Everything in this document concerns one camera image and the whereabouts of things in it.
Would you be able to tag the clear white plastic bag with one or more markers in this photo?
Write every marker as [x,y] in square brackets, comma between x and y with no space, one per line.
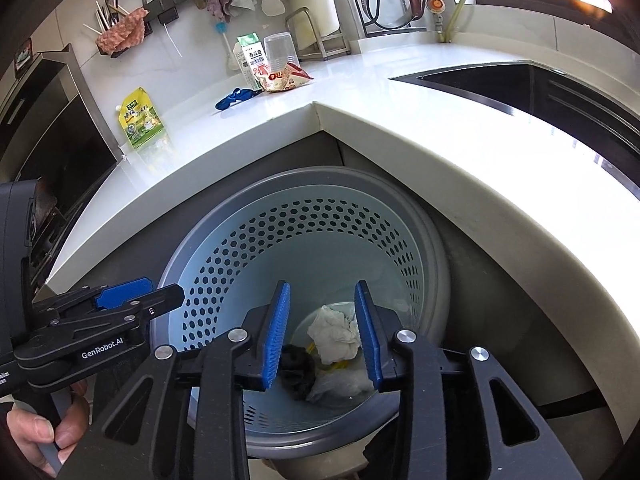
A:
[345,385]

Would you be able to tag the red snack wrapper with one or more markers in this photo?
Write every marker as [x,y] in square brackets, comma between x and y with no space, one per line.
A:
[287,80]

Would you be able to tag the metal stand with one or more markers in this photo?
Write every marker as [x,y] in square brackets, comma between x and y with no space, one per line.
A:
[327,51]

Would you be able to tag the bundle of light chopsticks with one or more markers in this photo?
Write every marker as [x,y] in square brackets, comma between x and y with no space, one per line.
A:
[101,15]

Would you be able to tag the white green milk carton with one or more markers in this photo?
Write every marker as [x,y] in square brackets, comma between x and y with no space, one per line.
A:
[247,60]

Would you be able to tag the yellow green spout pouch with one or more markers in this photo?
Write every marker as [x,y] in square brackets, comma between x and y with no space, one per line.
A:
[140,122]

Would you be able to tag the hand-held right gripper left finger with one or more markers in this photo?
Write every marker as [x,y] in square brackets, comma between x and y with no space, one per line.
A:
[275,340]

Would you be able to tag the black cloth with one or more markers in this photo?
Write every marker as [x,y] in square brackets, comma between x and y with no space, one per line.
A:
[297,367]

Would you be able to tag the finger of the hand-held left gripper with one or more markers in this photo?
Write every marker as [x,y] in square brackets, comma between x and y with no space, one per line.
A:
[160,297]
[122,294]

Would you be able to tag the grey perforated trash basket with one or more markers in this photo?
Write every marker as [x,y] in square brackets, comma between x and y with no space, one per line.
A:
[320,240]

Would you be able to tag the grey hanging cloth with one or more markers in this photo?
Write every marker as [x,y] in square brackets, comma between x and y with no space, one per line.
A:
[217,2]

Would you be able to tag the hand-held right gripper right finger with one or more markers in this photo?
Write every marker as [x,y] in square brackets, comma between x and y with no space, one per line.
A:
[367,340]

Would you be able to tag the blue plastic strip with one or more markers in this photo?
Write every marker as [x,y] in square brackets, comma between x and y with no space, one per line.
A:
[232,97]

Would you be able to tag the blue white bottle brush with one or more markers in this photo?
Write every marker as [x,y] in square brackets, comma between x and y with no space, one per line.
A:
[231,60]

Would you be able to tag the white tissue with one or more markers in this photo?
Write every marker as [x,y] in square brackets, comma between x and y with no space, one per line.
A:
[332,332]

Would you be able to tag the clear plastic cup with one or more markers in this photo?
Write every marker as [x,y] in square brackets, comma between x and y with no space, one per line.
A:
[277,50]

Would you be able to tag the orange cloth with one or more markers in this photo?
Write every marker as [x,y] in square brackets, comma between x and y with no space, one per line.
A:
[122,32]

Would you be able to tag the person's left hand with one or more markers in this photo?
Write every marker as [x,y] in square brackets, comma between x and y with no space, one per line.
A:
[35,432]

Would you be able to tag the black gas stove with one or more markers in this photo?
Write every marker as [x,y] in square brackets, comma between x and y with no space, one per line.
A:
[65,210]

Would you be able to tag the gas valve orange dial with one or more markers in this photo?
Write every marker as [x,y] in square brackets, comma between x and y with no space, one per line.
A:
[434,5]

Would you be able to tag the black sink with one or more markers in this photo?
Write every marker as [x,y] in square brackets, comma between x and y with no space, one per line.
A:
[540,90]

